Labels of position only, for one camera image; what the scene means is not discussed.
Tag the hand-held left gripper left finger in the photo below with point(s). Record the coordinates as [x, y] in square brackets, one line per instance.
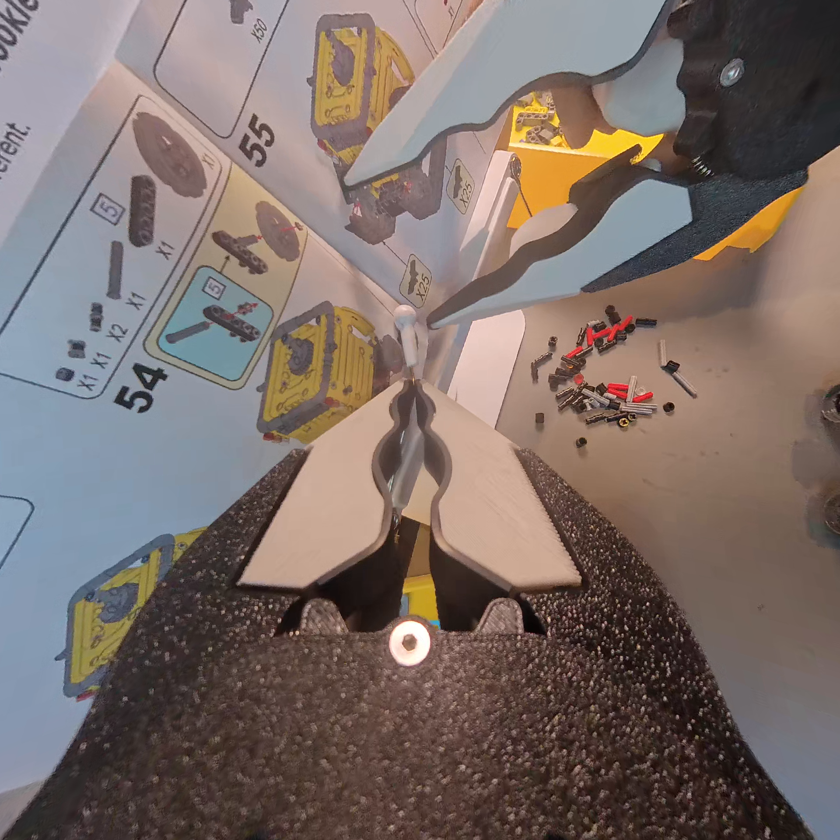
[322, 519]

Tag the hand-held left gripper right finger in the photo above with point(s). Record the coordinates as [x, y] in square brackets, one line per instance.
[505, 519]

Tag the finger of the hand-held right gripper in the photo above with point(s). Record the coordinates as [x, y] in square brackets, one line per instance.
[525, 53]
[591, 250]

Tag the white document stand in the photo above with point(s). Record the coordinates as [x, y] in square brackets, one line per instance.
[488, 368]

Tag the printed instruction booklet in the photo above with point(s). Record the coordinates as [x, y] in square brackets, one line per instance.
[105, 433]

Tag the black yellow toy brick vehicle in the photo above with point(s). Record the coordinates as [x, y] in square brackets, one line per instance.
[832, 446]

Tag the grey desk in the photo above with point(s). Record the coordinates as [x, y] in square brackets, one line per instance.
[735, 551]

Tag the white printed task sheet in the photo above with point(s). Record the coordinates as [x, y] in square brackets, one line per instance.
[53, 79]

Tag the yellow plastic box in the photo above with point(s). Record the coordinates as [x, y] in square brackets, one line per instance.
[558, 155]

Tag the yellow plastic bin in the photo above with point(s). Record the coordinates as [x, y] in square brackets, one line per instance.
[420, 591]

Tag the pile of small brick parts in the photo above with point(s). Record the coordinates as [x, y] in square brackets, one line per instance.
[604, 381]

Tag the grey axle pin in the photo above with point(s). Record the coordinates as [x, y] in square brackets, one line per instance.
[679, 370]

